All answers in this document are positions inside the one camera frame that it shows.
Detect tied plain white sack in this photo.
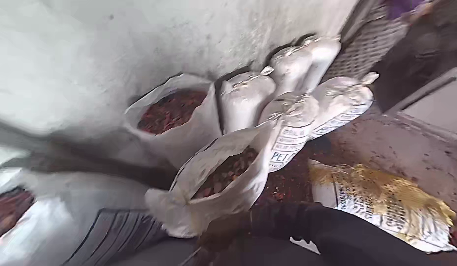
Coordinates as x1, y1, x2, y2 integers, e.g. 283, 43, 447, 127
302, 35, 341, 94
220, 66, 276, 134
269, 46, 313, 97

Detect open sack of red pieces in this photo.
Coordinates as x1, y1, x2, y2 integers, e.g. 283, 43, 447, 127
125, 73, 223, 170

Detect pile of dried red pieces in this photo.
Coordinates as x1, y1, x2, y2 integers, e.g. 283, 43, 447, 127
137, 89, 207, 135

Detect tied white sack, printed lines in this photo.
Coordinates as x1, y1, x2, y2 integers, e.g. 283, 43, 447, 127
308, 72, 380, 141
259, 92, 320, 173

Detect open sack of brown pieces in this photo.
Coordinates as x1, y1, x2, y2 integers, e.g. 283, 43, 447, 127
145, 121, 275, 238

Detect small white scrap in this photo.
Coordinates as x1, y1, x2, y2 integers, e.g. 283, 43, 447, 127
290, 237, 321, 255

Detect person's legs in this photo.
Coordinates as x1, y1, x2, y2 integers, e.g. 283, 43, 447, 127
103, 202, 451, 266

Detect woven basket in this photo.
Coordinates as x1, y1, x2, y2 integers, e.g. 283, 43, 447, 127
322, 5, 409, 83

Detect wide open white sack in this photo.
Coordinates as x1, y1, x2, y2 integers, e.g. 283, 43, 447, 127
0, 167, 170, 266

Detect yellow-stained printed white sack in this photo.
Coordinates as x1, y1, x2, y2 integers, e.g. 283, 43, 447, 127
309, 159, 457, 254

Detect pale framed panel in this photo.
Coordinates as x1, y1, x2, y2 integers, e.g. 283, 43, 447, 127
384, 66, 457, 145

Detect purple cloth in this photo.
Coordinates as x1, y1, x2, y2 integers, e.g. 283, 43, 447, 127
384, 0, 425, 20

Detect pile of reddish brown pieces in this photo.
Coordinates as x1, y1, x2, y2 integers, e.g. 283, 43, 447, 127
0, 187, 35, 244

